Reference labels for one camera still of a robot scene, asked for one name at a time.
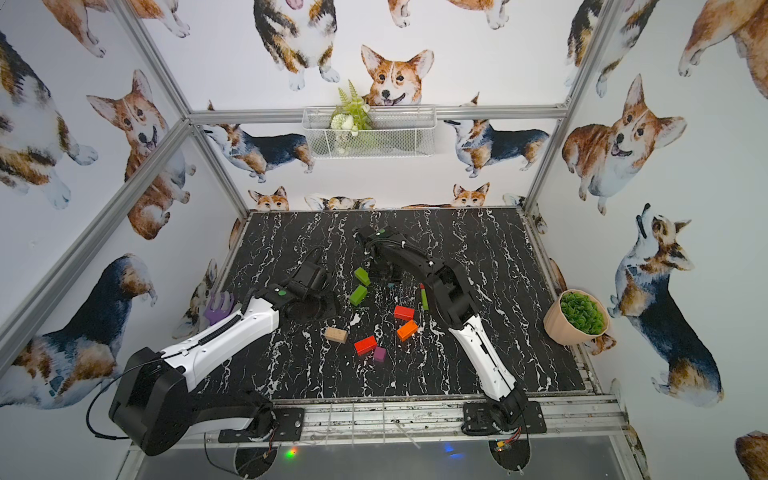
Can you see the white wire basket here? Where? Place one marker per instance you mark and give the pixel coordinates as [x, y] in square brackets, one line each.
[397, 132]

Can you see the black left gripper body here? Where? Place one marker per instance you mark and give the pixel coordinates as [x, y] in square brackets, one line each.
[313, 276]

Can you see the red block middle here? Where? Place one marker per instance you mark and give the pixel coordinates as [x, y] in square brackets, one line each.
[404, 313]

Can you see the purple cube block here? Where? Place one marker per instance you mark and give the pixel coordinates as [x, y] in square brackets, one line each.
[379, 354]

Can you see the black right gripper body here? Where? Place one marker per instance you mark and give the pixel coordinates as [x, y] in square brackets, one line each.
[384, 273]

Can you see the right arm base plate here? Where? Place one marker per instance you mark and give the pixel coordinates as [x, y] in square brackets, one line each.
[486, 419]

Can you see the purple toy rake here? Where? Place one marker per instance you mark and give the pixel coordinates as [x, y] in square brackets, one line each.
[219, 307]

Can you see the pink pot green plant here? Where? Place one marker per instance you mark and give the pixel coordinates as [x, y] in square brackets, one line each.
[576, 317]

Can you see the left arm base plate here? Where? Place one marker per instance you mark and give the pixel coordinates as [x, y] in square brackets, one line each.
[279, 425]

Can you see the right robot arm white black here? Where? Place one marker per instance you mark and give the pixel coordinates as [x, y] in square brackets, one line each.
[452, 300]

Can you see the orange block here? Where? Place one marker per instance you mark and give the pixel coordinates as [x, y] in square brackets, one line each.
[406, 331]

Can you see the red block lower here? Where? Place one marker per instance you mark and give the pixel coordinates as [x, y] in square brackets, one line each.
[365, 346]

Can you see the artificial fern with flower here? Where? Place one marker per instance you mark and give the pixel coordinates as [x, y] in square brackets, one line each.
[350, 122]

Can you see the natural wood block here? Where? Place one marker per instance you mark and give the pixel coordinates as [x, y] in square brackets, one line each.
[336, 335]

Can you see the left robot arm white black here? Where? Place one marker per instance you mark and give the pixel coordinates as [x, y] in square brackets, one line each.
[155, 404]

